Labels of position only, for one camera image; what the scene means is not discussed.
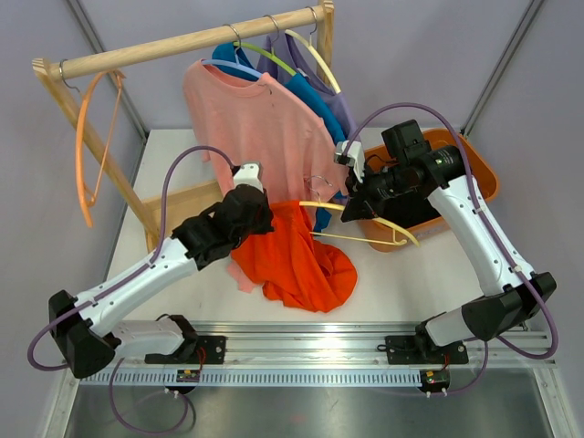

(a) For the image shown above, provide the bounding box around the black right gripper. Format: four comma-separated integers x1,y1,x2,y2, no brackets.
342,162,410,221

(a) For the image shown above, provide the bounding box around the black t shirt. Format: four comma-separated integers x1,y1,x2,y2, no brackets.
367,190,440,228

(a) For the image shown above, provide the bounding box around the yellow clothes hanger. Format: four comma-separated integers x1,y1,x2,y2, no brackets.
298,175,422,250

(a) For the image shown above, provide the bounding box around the orange t shirt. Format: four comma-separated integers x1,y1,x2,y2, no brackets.
227,201,358,313

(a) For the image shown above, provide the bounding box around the orange clothes hanger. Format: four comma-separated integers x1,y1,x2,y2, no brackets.
57,58,127,229

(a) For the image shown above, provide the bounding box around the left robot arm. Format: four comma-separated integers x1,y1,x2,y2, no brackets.
48,183,273,379

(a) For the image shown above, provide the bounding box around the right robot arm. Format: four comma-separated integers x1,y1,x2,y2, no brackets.
335,120,557,363

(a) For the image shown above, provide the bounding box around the pink t shirt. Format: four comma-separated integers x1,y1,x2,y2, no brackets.
182,58,352,293

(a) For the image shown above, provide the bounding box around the light blue clothes hanger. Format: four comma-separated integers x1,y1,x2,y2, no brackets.
201,24,262,81

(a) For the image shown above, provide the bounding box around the cream clothes hanger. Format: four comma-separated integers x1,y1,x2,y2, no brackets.
285,6,341,95

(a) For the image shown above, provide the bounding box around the green clothes hanger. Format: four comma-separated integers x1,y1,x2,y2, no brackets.
229,15,298,79

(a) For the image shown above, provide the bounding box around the blue t shirt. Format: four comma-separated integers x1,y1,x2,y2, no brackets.
212,43,361,234

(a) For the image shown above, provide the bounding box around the lavender t shirt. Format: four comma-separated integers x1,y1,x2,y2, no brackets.
256,32,357,138

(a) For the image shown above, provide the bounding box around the wooden tray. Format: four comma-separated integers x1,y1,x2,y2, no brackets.
143,180,223,252

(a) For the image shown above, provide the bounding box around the wooden clothes rack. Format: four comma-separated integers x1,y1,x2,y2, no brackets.
32,1,335,237

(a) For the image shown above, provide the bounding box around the orange plastic basket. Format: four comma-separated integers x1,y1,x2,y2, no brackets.
358,128,499,253

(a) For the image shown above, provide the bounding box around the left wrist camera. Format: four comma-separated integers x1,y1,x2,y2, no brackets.
232,162,264,192

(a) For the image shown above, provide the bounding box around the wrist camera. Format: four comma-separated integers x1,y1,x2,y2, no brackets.
232,162,264,192
334,140,365,183

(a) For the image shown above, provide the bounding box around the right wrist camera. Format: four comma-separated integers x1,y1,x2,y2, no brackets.
334,140,365,183

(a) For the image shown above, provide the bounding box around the aluminium mounting rail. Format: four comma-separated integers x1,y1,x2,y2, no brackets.
80,323,557,390

